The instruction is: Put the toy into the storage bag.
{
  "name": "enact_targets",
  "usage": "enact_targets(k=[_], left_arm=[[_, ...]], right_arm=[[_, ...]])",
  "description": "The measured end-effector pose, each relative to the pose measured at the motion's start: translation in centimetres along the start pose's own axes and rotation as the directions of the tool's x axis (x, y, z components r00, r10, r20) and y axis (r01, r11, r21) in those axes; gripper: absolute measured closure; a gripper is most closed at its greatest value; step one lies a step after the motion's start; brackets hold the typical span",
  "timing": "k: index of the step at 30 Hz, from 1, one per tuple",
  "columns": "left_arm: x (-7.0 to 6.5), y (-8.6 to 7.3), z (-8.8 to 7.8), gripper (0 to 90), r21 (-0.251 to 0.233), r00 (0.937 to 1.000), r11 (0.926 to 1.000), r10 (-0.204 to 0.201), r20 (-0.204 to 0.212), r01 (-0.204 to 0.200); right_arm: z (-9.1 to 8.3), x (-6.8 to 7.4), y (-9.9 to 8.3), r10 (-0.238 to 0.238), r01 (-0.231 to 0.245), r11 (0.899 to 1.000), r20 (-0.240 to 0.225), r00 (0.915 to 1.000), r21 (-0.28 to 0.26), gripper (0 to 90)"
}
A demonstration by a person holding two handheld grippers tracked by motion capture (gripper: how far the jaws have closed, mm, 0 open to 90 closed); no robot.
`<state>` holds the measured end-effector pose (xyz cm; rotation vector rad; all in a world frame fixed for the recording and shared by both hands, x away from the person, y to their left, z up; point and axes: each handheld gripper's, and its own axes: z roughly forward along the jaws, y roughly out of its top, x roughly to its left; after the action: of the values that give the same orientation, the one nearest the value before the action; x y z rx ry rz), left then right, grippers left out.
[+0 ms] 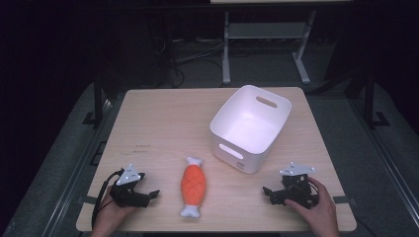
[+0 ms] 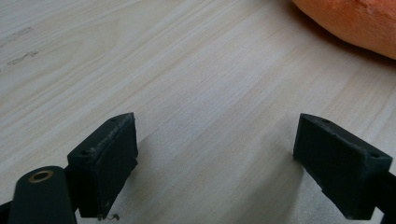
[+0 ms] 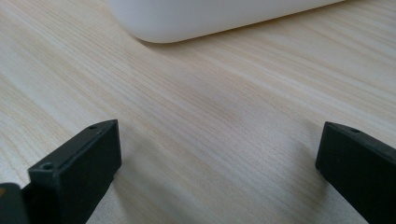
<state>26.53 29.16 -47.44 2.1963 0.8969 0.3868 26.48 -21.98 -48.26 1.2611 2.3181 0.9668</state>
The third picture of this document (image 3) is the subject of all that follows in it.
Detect white plastic tray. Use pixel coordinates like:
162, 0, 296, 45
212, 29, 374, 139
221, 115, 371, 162
105, 0, 347, 44

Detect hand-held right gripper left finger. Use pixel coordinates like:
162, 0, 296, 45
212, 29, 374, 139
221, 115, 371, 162
20, 119, 122, 224

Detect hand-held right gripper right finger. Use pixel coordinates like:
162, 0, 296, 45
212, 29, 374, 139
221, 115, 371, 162
315, 120, 396, 224

